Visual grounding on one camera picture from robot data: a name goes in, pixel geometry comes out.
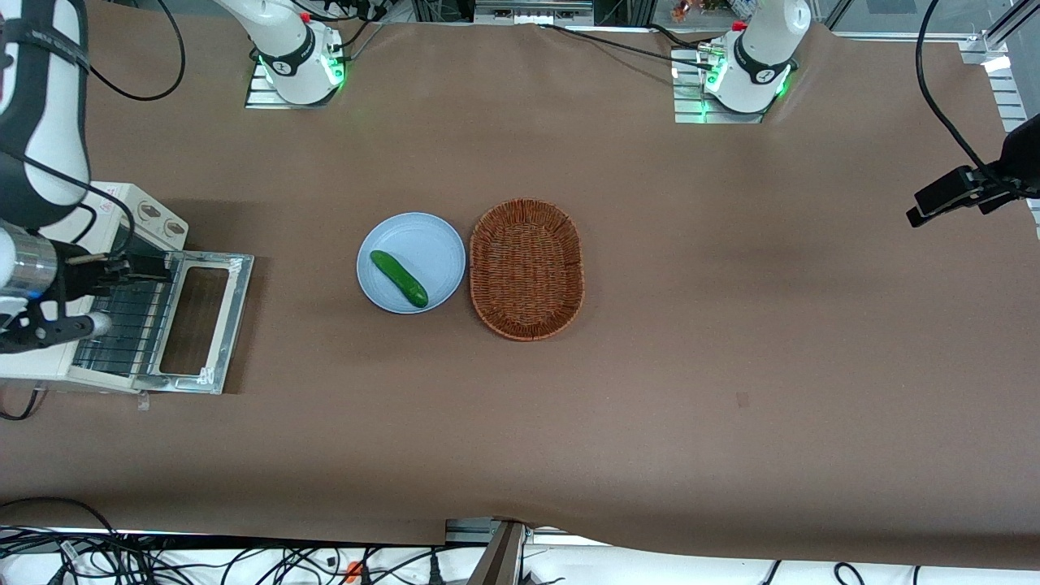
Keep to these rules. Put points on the brown table cover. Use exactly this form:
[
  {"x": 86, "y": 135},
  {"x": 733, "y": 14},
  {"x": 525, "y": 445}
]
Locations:
[{"x": 731, "y": 325}]

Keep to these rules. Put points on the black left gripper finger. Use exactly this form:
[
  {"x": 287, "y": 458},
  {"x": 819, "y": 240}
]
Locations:
[
  {"x": 946, "y": 187},
  {"x": 942, "y": 206}
]

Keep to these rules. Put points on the oven door with glass window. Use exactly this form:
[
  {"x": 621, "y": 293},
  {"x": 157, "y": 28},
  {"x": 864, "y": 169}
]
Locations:
[{"x": 230, "y": 309}]

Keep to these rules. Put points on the round oven knob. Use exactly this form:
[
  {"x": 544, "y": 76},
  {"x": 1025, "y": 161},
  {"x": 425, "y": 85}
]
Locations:
[
  {"x": 173, "y": 228},
  {"x": 149, "y": 213}
]

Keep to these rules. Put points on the brown wicker basket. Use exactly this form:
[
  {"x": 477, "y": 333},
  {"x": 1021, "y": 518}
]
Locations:
[{"x": 526, "y": 268}]

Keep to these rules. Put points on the green cucumber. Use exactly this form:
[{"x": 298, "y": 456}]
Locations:
[{"x": 398, "y": 278}]

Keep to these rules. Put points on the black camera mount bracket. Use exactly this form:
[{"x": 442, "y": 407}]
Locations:
[{"x": 49, "y": 331}]

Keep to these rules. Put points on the light blue plate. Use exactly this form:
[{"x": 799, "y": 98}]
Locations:
[{"x": 422, "y": 244}]

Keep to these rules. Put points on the white Franka right arm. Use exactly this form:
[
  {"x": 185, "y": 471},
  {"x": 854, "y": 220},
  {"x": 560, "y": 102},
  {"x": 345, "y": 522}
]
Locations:
[{"x": 49, "y": 122}]

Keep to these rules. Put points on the white Franka left arm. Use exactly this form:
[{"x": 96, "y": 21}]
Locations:
[{"x": 764, "y": 57}]

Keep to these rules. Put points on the aluminium slotted plate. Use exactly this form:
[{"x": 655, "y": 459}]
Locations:
[{"x": 1011, "y": 97}]

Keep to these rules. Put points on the white toaster oven body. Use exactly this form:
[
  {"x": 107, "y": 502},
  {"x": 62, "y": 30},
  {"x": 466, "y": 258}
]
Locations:
[{"x": 41, "y": 367}]

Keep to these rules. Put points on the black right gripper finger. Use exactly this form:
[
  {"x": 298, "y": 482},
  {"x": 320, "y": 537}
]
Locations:
[
  {"x": 138, "y": 276},
  {"x": 138, "y": 262}
]

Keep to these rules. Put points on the aluminium frame corner profile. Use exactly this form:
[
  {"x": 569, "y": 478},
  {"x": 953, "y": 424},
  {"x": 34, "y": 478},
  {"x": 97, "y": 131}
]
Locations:
[{"x": 987, "y": 41}]

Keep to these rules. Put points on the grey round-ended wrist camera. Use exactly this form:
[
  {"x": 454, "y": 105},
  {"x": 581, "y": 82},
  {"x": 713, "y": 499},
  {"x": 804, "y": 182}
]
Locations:
[{"x": 99, "y": 323}]

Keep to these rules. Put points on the grey metal box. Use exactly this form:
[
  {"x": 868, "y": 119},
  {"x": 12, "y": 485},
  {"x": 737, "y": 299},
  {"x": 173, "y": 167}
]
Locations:
[{"x": 532, "y": 10}]

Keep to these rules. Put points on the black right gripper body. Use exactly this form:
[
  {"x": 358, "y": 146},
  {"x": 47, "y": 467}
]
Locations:
[{"x": 79, "y": 279}]

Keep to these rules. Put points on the aluminium frame post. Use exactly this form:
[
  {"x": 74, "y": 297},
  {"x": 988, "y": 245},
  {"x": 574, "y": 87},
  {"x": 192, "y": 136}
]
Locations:
[{"x": 500, "y": 561}]

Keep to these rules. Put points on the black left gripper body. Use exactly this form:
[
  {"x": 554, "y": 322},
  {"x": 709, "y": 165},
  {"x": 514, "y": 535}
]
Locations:
[{"x": 1020, "y": 159}]

